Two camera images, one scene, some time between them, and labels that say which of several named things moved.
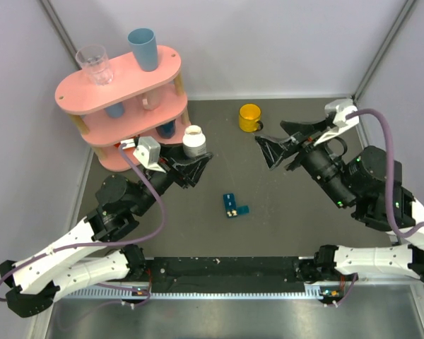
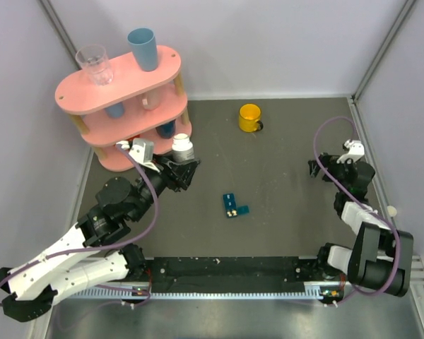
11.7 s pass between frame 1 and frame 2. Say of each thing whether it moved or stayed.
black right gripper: moved
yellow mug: stayed
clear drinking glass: stayed
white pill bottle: moved
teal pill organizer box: stayed
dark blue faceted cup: stayed
